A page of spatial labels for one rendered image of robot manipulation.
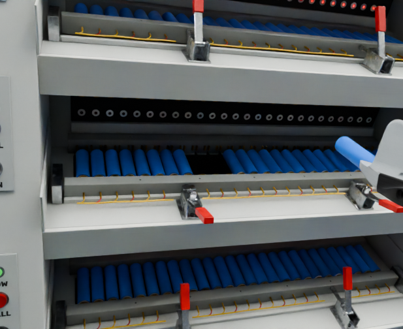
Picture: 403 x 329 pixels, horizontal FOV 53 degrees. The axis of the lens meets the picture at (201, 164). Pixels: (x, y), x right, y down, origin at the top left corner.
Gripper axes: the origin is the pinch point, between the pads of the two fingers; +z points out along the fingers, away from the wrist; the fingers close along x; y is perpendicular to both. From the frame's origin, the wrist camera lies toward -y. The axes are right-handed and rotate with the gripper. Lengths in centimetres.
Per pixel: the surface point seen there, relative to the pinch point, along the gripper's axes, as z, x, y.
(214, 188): 21.4, 8.1, -7.3
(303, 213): 17.1, -3.9, -9.9
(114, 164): 26.3, 21.3, -4.8
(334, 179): 20.5, -11.0, -6.0
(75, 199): 21.4, 26.6, -8.2
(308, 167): 24.4, -8.8, -5.0
